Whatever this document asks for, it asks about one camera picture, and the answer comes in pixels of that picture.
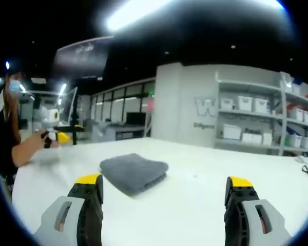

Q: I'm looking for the grey towel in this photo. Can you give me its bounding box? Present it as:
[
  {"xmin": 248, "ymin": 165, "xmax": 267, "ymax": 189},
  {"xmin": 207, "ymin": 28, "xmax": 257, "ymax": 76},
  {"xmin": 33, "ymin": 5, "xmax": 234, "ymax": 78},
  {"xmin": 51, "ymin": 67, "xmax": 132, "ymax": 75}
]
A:
[{"xmin": 99, "ymin": 153, "xmax": 169, "ymax": 198}]

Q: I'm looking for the person's left hand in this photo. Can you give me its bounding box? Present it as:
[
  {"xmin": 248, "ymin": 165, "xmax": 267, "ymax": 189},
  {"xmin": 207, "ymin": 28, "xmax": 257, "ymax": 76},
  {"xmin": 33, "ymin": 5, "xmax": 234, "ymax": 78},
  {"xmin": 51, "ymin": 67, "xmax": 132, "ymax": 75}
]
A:
[{"xmin": 32, "ymin": 129, "xmax": 63, "ymax": 150}]

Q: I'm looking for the black upright stand pole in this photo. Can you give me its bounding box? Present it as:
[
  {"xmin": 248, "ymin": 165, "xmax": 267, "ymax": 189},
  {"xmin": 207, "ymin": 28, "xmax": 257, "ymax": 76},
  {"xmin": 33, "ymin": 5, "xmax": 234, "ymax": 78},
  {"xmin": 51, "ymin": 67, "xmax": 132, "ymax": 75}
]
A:
[{"xmin": 70, "ymin": 86, "xmax": 81, "ymax": 146}]

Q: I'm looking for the person's black shirt torso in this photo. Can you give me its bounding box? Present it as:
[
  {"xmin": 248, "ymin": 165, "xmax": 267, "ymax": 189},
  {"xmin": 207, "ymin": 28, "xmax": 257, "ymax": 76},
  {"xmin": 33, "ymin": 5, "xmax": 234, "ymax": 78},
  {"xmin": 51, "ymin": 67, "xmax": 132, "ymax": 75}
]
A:
[{"xmin": 0, "ymin": 101, "xmax": 23, "ymax": 178}]

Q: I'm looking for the person's head with mask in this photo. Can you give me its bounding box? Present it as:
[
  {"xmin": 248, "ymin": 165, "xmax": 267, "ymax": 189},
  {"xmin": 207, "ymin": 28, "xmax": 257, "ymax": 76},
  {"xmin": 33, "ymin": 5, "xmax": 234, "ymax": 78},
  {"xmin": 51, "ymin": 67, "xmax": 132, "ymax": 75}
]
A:
[{"xmin": 4, "ymin": 68, "xmax": 27, "ymax": 104}]

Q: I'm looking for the grey office desk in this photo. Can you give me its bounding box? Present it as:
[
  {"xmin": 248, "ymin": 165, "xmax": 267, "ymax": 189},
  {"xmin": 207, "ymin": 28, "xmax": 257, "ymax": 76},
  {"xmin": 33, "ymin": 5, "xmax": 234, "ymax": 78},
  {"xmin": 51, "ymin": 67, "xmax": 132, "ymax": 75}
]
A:
[{"xmin": 114, "ymin": 125, "xmax": 152, "ymax": 141}]

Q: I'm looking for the black computer monitor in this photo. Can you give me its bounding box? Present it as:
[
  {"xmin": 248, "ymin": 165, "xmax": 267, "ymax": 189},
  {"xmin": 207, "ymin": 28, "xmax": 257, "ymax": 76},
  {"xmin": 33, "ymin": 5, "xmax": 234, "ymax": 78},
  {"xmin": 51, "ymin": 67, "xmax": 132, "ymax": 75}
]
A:
[{"xmin": 126, "ymin": 112, "xmax": 147, "ymax": 127}]

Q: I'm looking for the grey shelving rack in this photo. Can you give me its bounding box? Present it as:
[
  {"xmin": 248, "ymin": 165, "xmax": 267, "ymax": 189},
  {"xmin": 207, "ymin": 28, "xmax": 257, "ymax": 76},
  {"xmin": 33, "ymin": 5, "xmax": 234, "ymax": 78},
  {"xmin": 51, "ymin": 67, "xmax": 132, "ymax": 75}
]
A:
[{"xmin": 214, "ymin": 71, "xmax": 308, "ymax": 157}]

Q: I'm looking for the row of white storage boxes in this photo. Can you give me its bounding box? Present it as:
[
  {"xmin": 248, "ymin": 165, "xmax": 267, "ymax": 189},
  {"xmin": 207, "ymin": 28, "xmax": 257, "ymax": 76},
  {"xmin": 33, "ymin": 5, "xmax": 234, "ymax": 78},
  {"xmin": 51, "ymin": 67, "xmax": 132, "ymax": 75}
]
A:
[{"xmin": 219, "ymin": 82, "xmax": 308, "ymax": 150}]

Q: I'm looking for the long ceiling light strip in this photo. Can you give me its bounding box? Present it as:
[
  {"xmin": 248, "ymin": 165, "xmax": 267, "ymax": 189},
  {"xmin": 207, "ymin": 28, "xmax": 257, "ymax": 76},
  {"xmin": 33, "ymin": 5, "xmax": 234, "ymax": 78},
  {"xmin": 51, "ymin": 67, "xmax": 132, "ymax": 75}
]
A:
[{"xmin": 104, "ymin": 0, "xmax": 177, "ymax": 33}]

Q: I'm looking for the white cable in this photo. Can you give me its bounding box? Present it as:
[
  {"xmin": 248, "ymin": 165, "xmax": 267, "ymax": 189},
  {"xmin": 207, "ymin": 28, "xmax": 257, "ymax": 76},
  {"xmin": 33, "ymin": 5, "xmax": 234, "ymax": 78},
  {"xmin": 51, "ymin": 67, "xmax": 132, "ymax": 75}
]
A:
[{"xmin": 294, "ymin": 154, "xmax": 308, "ymax": 168}]

